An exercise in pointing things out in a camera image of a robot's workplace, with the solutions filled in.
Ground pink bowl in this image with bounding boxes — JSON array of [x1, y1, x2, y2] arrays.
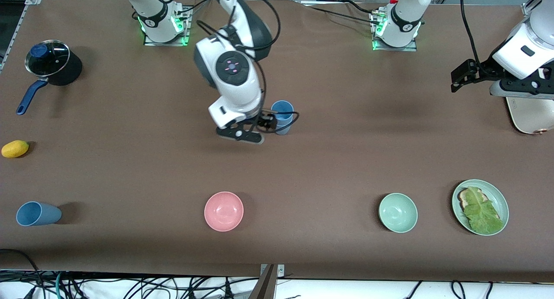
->
[[204, 191, 244, 232]]

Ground plain blue plastic cup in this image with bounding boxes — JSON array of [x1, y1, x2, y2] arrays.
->
[[16, 201, 62, 227], [271, 100, 294, 126]]

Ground green lettuce leaf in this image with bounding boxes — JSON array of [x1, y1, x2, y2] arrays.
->
[[463, 186, 505, 235]]

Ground mint green bowl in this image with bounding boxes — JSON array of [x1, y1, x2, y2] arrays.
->
[[378, 193, 419, 233]]

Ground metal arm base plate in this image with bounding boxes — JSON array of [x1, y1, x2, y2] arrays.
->
[[144, 7, 191, 47], [372, 11, 418, 52]]

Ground mint green plate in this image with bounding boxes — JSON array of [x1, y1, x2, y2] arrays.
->
[[452, 179, 509, 236]]

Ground dark grey stand bar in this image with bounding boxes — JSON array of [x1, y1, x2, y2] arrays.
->
[[248, 264, 277, 299]]

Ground aluminium table edge rail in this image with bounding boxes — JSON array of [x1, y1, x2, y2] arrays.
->
[[0, 0, 44, 72]]

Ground black pot with blue handle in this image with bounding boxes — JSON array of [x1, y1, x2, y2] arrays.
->
[[16, 40, 83, 116]]

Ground yellow lemon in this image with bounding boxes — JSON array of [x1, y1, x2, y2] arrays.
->
[[1, 140, 30, 158]]

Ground black base cable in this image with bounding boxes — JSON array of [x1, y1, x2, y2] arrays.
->
[[175, 0, 213, 15], [303, 0, 381, 25]]

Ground toast slice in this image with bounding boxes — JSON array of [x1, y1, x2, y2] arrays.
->
[[458, 187, 490, 211]]

